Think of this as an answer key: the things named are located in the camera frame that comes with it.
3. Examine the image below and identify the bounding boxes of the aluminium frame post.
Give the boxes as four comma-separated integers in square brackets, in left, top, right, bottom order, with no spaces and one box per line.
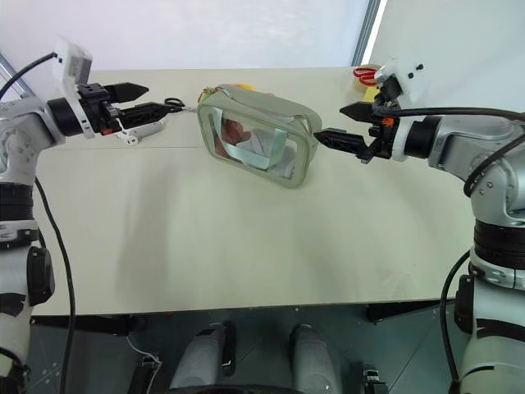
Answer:
[351,0,389,67]

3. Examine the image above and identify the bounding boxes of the red handled scissors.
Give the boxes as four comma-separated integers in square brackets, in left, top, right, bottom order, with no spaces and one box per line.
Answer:
[353,66,379,88]

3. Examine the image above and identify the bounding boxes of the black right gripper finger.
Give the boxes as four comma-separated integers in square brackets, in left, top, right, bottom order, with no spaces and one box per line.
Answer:
[313,127,372,159]
[339,102,377,123]

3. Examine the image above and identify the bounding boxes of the dark red cloth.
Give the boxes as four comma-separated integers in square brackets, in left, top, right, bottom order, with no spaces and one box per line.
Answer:
[212,117,252,156]

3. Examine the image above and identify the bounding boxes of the white plastic plug block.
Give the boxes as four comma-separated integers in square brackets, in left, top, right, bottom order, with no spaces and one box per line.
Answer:
[114,119,167,147]

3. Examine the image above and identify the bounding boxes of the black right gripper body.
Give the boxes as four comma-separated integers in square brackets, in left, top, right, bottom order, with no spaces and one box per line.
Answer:
[358,76,406,165]

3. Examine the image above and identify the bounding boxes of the clear green-trimmed toiletry pouch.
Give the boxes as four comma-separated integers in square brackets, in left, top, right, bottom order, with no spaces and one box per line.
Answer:
[196,83,324,190]

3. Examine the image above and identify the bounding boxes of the aluminium frame bar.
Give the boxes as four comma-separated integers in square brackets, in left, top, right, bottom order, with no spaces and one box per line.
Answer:
[0,51,34,100]

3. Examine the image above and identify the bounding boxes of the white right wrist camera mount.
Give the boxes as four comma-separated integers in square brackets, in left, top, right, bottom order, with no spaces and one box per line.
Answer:
[375,57,428,162]

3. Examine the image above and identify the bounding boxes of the black handled scissors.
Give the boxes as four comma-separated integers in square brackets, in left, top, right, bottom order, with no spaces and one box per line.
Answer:
[163,97,199,115]

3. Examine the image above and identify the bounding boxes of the thin white floor cable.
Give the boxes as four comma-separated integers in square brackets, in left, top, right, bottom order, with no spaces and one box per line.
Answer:
[126,331,162,367]

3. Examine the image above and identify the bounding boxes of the yellow red green toy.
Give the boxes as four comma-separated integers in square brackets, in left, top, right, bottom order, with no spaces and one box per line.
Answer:
[198,83,256,103]

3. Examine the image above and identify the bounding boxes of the light blue ribbon strap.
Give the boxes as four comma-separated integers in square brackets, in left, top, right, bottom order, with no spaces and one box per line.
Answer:
[210,105,289,172]

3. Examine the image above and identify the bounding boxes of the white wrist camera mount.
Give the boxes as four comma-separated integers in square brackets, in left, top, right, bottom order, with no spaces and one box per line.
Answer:
[52,38,94,140]
[375,57,428,162]

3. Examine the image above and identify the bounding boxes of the light grey-blue cloth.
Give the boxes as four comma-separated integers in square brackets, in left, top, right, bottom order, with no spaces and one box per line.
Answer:
[241,130,297,178]

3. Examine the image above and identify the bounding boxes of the black table frame bar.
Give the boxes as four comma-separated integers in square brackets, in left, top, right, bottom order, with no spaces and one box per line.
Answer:
[31,314,149,337]

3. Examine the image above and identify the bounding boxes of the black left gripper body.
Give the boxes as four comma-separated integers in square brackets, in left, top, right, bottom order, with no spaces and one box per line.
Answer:
[77,82,125,136]

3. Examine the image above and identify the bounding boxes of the grey rounded robot leg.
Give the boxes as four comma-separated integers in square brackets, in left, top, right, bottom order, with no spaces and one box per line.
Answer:
[169,321,238,392]
[288,323,342,394]

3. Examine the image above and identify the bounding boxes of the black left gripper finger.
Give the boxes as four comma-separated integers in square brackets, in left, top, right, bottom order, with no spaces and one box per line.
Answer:
[108,81,150,104]
[117,102,174,129]

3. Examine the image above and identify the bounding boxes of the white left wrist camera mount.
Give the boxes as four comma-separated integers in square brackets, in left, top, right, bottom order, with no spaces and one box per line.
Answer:
[52,38,94,140]

